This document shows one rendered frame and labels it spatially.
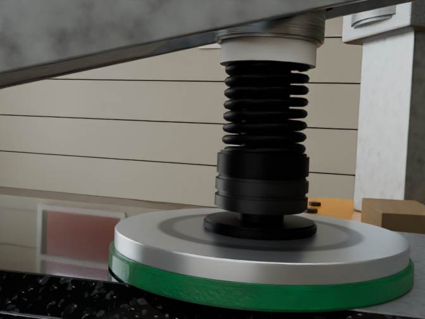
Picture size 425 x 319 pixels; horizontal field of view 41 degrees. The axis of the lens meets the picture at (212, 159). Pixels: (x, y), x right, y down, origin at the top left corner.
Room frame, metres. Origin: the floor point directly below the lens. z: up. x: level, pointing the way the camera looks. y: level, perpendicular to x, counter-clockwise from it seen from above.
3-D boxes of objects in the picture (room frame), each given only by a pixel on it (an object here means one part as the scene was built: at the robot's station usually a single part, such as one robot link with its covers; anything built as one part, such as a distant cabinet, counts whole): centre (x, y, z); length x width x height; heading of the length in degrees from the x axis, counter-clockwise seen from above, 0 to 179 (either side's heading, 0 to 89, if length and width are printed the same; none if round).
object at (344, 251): (0.42, -0.04, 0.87); 0.21 x 0.21 x 0.01
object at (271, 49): (0.42, -0.04, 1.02); 0.07 x 0.07 x 0.04
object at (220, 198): (0.42, -0.04, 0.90); 0.07 x 0.07 x 0.01
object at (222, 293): (0.42, -0.04, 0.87); 0.22 x 0.22 x 0.04
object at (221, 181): (0.42, -0.04, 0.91); 0.07 x 0.07 x 0.01
